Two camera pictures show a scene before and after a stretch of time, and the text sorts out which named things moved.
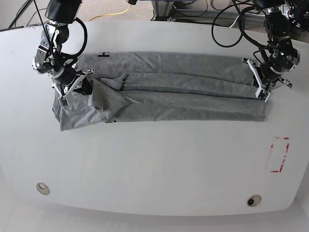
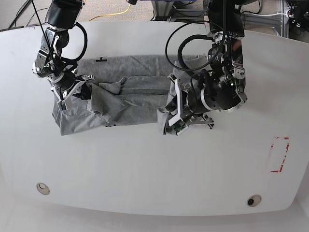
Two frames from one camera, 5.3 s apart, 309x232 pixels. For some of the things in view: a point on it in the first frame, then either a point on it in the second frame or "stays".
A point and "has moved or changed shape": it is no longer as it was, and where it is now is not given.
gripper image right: x=266 y=77 to x=186 y=116
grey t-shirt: x=163 y=86 has moved or changed shape
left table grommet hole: x=43 y=188 stays
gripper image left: x=70 y=79 to x=63 y=87
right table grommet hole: x=254 y=200 stays
